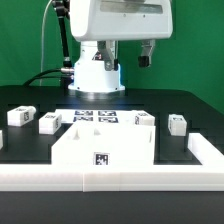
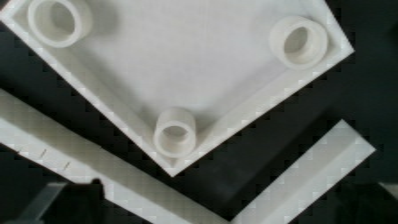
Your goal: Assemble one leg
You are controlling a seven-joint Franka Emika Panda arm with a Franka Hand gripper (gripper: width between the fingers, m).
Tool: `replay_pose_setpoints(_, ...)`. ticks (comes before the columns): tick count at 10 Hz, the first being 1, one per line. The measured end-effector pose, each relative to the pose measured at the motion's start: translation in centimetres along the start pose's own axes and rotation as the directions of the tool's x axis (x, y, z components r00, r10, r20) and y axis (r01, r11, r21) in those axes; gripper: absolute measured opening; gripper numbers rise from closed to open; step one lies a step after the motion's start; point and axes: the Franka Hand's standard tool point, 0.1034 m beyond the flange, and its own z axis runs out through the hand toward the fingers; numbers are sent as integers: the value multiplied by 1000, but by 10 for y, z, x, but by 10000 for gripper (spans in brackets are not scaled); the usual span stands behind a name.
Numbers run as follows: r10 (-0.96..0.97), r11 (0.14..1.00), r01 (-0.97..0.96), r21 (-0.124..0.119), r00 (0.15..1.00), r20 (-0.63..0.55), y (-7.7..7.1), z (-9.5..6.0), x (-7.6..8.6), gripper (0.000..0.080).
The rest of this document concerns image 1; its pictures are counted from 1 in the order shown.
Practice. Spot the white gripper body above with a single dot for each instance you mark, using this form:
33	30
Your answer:
101	20

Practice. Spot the white U-shaped fence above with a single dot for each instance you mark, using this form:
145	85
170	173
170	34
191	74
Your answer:
208	175

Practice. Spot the white square tabletop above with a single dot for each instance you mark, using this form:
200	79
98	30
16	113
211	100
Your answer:
96	144

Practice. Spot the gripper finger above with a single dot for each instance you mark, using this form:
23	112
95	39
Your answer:
145	59
108	51

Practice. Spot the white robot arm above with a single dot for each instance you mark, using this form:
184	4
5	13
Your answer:
91	80

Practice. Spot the white marker sheet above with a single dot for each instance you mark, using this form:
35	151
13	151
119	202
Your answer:
101	116

